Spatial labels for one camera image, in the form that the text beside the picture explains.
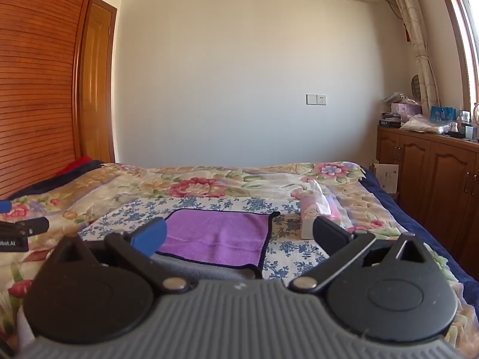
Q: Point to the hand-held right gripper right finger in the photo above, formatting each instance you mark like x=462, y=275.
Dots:
x=329, y=232

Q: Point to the purple and grey towel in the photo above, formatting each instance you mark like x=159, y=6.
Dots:
x=217, y=232

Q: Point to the light grey cloth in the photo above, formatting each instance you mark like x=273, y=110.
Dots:
x=26, y=325

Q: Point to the wooden slatted wardrobe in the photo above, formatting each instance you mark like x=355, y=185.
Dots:
x=37, y=82

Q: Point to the floral bedspread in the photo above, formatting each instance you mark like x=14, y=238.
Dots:
x=187, y=183

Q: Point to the pink storage box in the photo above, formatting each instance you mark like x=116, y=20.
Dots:
x=406, y=109

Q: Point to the blue paper bag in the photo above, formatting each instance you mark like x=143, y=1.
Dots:
x=441, y=114

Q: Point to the crumpled plastic bag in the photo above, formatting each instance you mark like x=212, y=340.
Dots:
x=400, y=99

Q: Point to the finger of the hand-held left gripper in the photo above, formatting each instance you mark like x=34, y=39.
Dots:
x=3, y=206
x=22, y=226

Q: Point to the wooden cabinet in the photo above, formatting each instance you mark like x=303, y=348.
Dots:
x=430, y=179

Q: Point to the pink tissue box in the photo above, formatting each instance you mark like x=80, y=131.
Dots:
x=310, y=213

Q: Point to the wooden window frame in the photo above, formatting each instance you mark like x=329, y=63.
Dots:
x=464, y=26

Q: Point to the stack of dark books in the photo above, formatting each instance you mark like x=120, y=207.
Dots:
x=389, y=121

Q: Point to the small grey box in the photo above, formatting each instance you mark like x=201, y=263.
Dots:
x=469, y=131

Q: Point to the pink thermos jug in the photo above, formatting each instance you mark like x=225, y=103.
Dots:
x=476, y=114

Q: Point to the patterned beige curtain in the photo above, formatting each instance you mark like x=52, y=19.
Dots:
x=415, y=26

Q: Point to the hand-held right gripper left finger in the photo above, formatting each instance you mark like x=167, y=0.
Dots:
x=153, y=233

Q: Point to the blue floral white cloth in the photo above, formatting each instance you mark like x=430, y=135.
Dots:
x=288, y=248

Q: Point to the white wall switch panel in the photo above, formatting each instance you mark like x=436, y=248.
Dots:
x=316, y=99

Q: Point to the clear plastic bag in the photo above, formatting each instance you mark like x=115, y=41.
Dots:
x=423, y=123

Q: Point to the cardboard box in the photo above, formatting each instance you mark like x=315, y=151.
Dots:
x=385, y=177

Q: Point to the wooden door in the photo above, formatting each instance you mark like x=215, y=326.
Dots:
x=99, y=82

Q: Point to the woven hand fan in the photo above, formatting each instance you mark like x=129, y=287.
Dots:
x=416, y=84

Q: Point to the red cloth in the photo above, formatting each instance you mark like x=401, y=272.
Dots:
x=75, y=164

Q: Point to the small white bottle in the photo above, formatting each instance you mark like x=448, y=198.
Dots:
x=455, y=127

